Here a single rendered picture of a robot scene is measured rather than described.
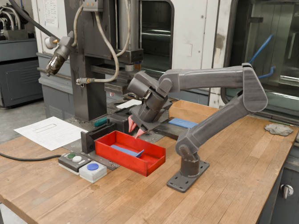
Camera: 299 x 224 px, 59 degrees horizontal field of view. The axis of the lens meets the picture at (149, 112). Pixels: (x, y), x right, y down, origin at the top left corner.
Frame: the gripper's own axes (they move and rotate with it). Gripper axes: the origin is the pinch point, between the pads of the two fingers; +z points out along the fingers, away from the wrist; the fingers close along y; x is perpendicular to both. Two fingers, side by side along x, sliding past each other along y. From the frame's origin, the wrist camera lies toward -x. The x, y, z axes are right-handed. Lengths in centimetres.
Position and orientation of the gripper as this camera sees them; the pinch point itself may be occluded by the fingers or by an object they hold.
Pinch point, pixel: (134, 133)
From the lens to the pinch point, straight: 96.2
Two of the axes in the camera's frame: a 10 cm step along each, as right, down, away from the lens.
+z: -4.6, 6.8, 5.7
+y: -6.8, -6.8, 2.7
